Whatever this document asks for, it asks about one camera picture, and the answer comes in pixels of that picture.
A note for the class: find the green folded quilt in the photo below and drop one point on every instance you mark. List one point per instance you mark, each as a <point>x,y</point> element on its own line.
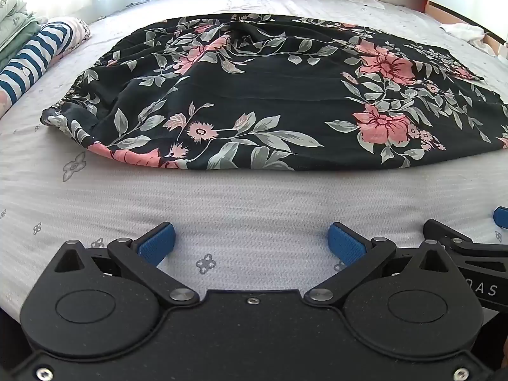
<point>16,20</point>

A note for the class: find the white crumpled cloth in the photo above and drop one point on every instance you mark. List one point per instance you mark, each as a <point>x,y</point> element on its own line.
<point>462,31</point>

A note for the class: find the blue white striped garment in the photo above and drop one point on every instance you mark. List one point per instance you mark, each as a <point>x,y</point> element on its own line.
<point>35,55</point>

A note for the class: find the black floral pants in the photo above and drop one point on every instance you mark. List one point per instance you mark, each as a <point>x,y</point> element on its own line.
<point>258,87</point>

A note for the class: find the wooden bed frame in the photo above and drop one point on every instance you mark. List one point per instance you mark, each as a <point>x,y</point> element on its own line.
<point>494,45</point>

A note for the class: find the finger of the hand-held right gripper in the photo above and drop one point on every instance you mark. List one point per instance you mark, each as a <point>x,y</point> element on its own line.
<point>501,218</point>
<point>448,235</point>

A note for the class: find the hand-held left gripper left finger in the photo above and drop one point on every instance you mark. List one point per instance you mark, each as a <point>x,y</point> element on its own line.
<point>158,243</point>

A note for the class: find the bed with white patterned sheet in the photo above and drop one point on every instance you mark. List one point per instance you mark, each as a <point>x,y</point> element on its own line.
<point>238,200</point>

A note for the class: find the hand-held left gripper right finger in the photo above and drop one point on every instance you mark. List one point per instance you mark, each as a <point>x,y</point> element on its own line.
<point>346,243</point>

